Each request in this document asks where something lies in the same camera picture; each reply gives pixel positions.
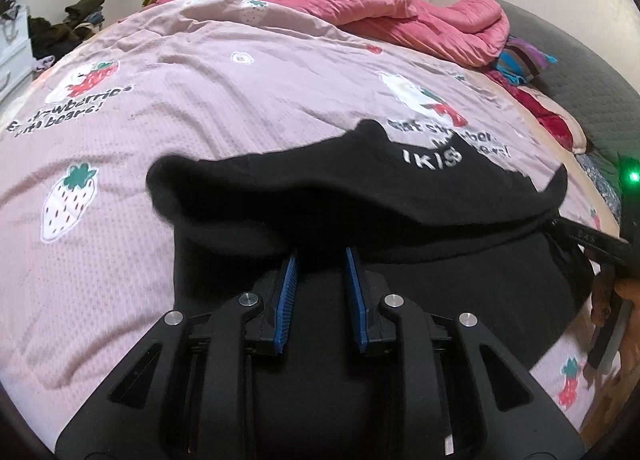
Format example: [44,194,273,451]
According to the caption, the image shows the striped colourful pillow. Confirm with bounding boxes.
[492,36,558,85]

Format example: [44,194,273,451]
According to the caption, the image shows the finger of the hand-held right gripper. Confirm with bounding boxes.
[547,217,633,268]

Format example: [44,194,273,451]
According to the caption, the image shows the red floral cream pillow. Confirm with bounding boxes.
[487,70,588,153]

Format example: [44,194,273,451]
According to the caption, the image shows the person's left hand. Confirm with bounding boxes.
[590,262,640,341]

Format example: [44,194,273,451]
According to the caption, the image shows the grey quilted headboard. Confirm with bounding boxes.
[470,0,640,175]

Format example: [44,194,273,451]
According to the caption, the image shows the white drawer cabinet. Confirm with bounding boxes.
[0,0,36,100]

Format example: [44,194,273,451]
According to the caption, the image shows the pink strawberry print blanket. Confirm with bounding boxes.
[0,0,623,451]

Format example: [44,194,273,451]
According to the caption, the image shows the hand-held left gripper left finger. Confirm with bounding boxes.
[54,250,301,460]

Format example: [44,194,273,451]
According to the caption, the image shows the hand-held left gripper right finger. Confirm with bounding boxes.
[345,246,586,460]

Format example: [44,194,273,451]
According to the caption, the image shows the pink duvet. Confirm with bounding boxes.
[155,0,511,71]

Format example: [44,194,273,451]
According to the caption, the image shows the dark clothes pile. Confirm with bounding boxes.
[27,0,108,60]

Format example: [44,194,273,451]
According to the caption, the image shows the black printed garment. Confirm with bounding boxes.
[146,119,601,460]

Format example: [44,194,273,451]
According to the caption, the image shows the blue patterned cloth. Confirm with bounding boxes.
[575,152,623,221]

